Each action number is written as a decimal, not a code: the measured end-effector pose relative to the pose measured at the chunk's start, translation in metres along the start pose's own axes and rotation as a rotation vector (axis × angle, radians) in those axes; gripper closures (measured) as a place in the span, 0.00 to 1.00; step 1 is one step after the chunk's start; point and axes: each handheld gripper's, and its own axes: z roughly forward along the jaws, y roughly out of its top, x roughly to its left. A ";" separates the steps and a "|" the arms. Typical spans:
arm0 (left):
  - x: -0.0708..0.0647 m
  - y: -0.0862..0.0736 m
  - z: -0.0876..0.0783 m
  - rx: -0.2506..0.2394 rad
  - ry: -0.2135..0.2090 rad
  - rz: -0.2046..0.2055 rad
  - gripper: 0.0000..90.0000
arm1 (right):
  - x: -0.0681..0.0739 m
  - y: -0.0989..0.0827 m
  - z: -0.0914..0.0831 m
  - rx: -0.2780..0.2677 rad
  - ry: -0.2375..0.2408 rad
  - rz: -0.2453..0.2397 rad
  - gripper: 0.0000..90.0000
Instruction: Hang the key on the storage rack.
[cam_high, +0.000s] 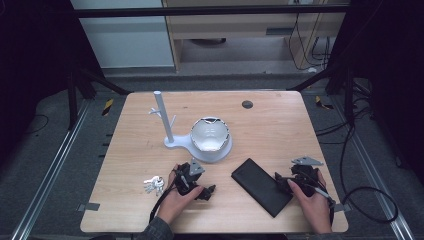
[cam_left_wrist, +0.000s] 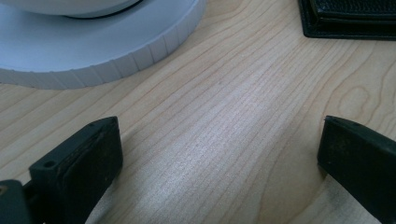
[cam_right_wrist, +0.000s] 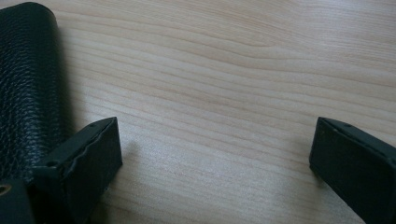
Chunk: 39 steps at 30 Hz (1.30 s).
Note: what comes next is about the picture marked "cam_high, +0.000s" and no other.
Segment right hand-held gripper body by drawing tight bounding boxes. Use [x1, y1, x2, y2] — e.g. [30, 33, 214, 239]
[289, 156, 324, 198]

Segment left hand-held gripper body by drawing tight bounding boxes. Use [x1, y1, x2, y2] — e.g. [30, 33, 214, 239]
[173, 158, 206, 197]

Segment black wallet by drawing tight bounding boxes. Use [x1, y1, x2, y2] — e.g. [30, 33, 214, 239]
[230, 157, 294, 219]

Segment silver bunch of keys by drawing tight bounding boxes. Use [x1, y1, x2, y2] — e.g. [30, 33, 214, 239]
[143, 175, 165, 197]

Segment white bowl with silver rim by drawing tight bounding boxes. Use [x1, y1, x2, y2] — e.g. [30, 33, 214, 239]
[189, 116, 231, 153]

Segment white stand with pegs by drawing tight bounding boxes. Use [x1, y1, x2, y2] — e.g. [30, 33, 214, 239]
[148, 90, 233, 164]

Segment person's left hand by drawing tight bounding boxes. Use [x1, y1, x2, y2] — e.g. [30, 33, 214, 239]
[157, 169, 205, 225]

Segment person's right hand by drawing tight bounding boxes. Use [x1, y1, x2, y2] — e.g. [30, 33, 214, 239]
[287, 170, 333, 224]

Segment yellow and black floor tape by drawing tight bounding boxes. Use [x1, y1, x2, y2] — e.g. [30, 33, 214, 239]
[314, 95, 334, 110]
[101, 98, 115, 117]

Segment black metal stand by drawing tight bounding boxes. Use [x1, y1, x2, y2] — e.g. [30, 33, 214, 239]
[66, 63, 132, 131]
[288, 63, 356, 125]

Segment white cabinet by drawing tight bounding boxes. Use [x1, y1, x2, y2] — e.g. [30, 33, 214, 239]
[70, 0, 176, 69]

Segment light wooden desk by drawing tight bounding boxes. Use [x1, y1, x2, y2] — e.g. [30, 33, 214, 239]
[162, 0, 348, 73]

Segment black horizontal bar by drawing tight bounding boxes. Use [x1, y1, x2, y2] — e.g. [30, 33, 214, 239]
[71, 4, 351, 18]

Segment right hand-held gripper cable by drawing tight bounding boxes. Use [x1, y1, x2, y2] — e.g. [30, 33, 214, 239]
[308, 179, 336, 226]

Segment hand-held gripper cable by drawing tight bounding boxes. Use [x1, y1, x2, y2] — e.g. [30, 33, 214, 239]
[148, 181, 178, 224]
[308, 179, 336, 226]

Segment left hand-held gripper cable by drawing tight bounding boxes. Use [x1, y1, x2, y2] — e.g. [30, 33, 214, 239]
[148, 181, 178, 224]

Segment black floor cable loop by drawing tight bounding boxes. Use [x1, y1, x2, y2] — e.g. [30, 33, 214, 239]
[314, 109, 399, 224]

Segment aluminium floor rail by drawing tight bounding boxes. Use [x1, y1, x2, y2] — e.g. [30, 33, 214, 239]
[11, 99, 91, 240]
[333, 96, 414, 240]

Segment hanging black cables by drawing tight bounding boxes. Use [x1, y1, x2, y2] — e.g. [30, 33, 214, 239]
[288, 13, 334, 72]

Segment thin black floor cable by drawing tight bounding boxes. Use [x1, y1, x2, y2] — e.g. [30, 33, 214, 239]
[23, 114, 50, 136]

